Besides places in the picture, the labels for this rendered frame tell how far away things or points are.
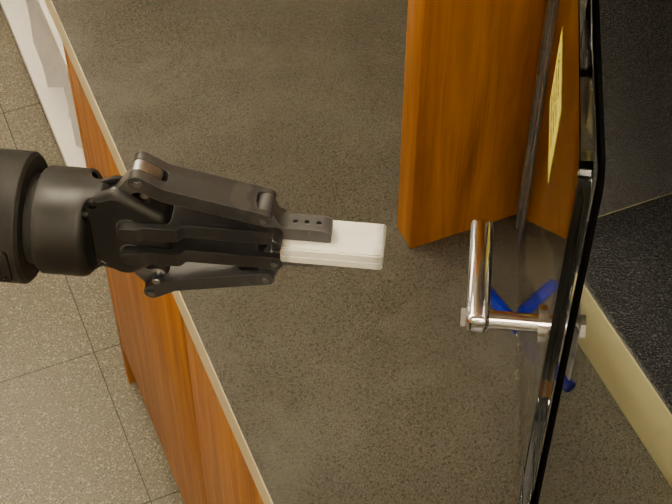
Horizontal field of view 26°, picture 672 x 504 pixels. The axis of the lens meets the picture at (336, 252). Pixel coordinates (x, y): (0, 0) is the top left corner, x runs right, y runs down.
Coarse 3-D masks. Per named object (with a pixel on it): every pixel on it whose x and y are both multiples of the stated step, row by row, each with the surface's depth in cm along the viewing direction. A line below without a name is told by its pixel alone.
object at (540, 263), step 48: (576, 0) 88; (576, 48) 85; (576, 96) 83; (576, 144) 80; (528, 192) 119; (576, 192) 79; (528, 240) 114; (576, 240) 81; (528, 288) 110; (528, 336) 106; (528, 384) 102; (528, 432) 99; (528, 480) 101
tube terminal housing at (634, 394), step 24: (600, 216) 125; (600, 312) 119; (600, 336) 121; (600, 360) 122; (624, 360) 118; (624, 384) 119; (648, 384) 115; (624, 408) 121; (648, 408) 116; (648, 432) 118
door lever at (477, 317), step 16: (480, 224) 99; (480, 240) 98; (480, 256) 97; (480, 272) 96; (480, 288) 96; (480, 304) 95; (464, 320) 94; (480, 320) 94; (496, 320) 94; (512, 320) 94; (528, 320) 94
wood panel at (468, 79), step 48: (432, 0) 111; (480, 0) 113; (528, 0) 115; (432, 48) 115; (480, 48) 117; (528, 48) 119; (432, 96) 119; (480, 96) 121; (528, 96) 124; (432, 144) 123; (480, 144) 126; (432, 192) 128; (480, 192) 131; (432, 240) 133
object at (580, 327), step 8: (568, 312) 94; (576, 320) 93; (584, 320) 94; (576, 328) 93; (584, 328) 94; (576, 336) 94; (584, 336) 94; (576, 344) 94; (560, 352) 98; (568, 360) 96; (568, 368) 97; (568, 376) 97
